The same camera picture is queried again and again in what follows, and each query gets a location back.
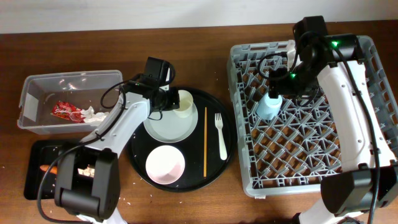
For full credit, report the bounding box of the clear plastic waste bin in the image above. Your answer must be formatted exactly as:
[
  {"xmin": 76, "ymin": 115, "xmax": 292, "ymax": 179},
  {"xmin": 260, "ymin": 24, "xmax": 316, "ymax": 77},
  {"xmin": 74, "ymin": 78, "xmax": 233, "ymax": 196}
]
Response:
[{"xmin": 17, "ymin": 70, "xmax": 123, "ymax": 134}]

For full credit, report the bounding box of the light blue cup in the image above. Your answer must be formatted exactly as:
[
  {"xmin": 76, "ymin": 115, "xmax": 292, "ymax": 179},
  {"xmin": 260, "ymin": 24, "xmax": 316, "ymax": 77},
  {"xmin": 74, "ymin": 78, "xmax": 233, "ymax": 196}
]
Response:
[{"xmin": 256, "ymin": 93, "xmax": 282, "ymax": 121}]

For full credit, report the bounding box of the red snack wrapper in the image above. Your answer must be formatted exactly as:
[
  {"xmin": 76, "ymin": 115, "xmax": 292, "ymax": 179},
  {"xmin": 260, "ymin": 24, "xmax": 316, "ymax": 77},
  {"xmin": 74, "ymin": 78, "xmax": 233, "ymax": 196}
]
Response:
[{"xmin": 51, "ymin": 101, "xmax": 84, "ymax": 123}]

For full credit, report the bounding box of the round black tray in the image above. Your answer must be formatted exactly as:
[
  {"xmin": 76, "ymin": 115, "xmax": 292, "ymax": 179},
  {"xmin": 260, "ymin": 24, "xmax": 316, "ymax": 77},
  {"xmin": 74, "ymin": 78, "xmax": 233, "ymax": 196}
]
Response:
[{"xmin": 126, "ymin": 88, "xmax": 237, "ymax": 192}]

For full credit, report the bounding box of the grey dishwasher rack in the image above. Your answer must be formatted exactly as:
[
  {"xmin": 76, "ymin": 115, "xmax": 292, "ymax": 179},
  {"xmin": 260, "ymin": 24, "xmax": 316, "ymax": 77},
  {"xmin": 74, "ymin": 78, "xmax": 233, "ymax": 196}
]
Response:
[{"xmin": 227, "ymin": 35, "xmax": 397, "ymax": 198}]

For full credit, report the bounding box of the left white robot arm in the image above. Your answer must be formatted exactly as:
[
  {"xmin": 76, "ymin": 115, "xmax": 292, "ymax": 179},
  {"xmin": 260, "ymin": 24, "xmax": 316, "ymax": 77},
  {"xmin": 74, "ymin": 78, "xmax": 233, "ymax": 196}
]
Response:
[{"xmin": 52, "ymin": 78, "xmax": 179, "ymax": 223}]

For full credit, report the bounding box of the cream white cup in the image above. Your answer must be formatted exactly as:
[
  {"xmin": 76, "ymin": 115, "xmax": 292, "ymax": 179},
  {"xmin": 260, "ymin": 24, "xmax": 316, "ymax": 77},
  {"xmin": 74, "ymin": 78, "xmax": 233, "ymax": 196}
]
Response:
[{"xmin": 173, "ymin": 90, "xmax": 193, "ymax": 118}]

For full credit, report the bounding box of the black rectangular tray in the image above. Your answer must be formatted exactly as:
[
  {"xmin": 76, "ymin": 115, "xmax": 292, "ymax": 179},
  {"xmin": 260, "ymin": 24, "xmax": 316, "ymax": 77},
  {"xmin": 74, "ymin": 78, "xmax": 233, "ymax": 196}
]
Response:
[{"xmin": 24, "ymin": 139, "xmax": 79, "ymax": 200}]

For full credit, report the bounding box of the grey round plate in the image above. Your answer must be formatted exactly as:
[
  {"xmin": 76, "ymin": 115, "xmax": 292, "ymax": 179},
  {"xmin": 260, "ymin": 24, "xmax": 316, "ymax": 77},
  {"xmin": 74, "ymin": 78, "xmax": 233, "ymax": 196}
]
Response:
[{"xmin": 144, "ymin": 104, "xmax": 198, "ymax": 143}]

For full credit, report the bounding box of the orange carrot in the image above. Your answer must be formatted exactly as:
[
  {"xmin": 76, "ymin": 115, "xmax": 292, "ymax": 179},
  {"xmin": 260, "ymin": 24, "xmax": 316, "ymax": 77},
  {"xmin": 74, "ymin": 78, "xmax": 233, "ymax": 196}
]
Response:
[{"xmin": 40, "ymin": 165, "xmax": 57, "ymax": 175}]

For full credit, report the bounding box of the wooden chopstick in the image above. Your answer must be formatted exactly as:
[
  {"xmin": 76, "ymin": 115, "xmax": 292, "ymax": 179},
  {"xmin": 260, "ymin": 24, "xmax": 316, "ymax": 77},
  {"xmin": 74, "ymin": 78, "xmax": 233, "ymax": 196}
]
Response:
[{"xmin": 203, "ymin": 107, "xmax": 207, "ymax": 178}]

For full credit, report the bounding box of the food leftovers pile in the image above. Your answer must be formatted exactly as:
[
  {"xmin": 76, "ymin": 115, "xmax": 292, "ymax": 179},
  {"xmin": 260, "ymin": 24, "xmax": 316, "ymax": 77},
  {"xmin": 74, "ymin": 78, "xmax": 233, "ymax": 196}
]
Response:
[{"xmin": 78, "ymin": 166, "xmax": 95, "ymax": 178}]

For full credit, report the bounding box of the white tissue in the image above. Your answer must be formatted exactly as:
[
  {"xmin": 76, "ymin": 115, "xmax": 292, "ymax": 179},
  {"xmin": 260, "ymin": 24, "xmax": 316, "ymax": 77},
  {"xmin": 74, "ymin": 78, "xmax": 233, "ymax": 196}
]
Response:
[{"xmin": 80, "ymin": 106, "xmax": 109, "ymax": 123}]

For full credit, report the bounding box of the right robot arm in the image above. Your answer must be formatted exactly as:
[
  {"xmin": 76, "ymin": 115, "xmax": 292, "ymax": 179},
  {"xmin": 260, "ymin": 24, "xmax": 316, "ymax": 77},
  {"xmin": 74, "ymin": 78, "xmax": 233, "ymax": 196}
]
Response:
[{"xmin": 271, "ymin": 31, "xmax": 397, "ymax": 223}]

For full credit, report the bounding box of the white plastic fork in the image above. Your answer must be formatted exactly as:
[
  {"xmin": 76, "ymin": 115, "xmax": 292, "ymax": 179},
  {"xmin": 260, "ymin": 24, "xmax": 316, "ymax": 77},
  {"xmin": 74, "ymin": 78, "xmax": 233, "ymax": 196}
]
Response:
[{"xmin": 215, "ymin": 113, "xmax": 228, "ymax": 161}]

